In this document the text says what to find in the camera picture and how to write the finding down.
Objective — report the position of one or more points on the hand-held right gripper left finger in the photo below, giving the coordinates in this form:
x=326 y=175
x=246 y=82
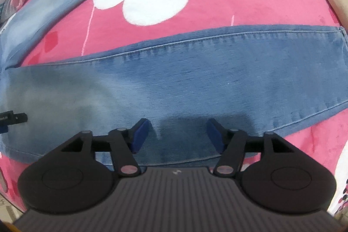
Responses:
x=140 y=137

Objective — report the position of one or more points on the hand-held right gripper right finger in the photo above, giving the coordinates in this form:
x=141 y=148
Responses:
x=215 y=137

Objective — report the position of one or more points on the blue jeans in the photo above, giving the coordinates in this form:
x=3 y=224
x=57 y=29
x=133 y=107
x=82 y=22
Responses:
x=190 y=79

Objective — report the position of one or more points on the pink floral blanket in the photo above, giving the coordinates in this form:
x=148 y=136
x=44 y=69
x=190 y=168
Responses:
x=244 y=3

